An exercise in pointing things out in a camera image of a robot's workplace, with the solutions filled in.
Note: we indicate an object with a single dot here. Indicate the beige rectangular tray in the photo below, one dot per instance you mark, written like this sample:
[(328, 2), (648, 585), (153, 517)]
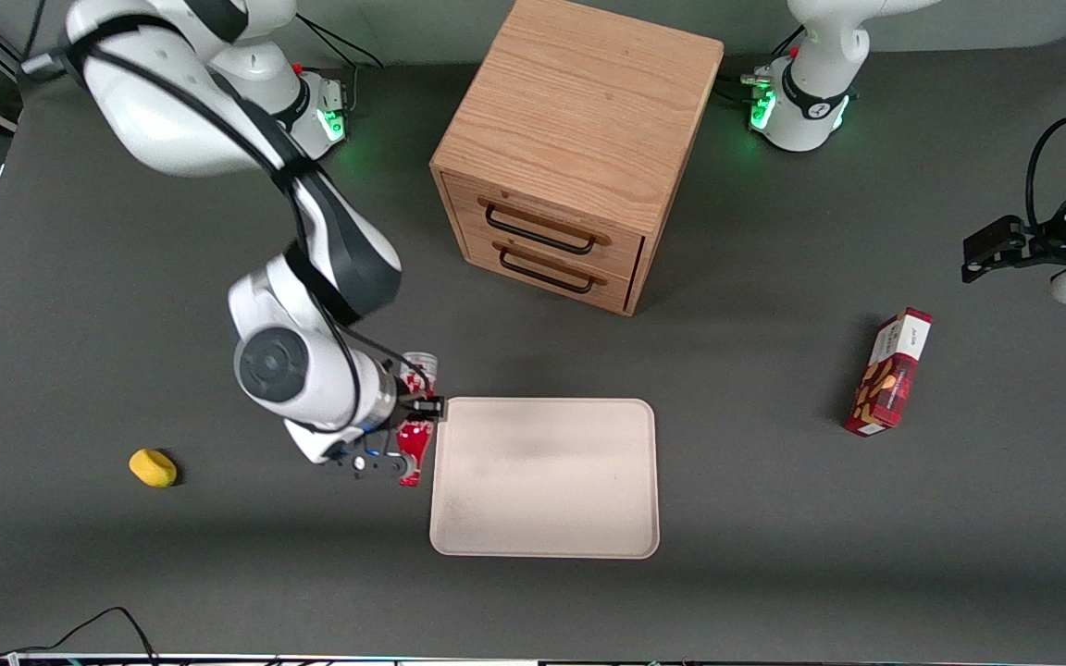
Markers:
[(542, 476)]

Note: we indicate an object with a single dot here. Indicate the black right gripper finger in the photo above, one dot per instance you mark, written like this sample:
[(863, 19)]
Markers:
[(383, 467), (428, 405)]

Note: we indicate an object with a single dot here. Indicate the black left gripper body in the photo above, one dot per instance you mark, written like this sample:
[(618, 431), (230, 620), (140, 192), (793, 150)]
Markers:
[(1035, 248)]

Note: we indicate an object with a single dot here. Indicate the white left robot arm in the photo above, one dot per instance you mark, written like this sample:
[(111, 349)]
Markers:
[(811, 102)]

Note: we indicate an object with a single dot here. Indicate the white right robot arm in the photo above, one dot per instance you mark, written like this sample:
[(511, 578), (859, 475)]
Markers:
[(172, 111)]

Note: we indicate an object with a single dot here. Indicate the wooden lower drawer front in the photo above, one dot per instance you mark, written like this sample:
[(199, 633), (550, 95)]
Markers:
[(496, 250)]

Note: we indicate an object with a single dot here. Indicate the wooden two-drawer cabinet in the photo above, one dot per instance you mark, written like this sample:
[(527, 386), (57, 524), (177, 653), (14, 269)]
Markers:
[(579, 102)]

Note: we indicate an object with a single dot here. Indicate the wooden upper drawer front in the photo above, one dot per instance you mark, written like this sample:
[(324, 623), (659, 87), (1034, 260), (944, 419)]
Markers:
[(468, 199)]

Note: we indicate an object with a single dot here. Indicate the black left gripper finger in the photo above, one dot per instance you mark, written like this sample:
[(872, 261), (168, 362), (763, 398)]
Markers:
[(991, 239), (982, 271)]

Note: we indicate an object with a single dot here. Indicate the wooden drawer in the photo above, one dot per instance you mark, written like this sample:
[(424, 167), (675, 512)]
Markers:
[(468, 199), (496, 250)]

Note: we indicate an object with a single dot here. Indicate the yellow lemon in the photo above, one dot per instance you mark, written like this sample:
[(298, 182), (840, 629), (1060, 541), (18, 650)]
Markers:
[(153, 468)]

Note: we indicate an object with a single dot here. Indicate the red snack box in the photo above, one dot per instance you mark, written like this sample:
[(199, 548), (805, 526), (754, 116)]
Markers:
[(889, 375)]

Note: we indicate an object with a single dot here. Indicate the red snack packet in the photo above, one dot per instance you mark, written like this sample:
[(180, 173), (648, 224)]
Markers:
[(415, 444)]

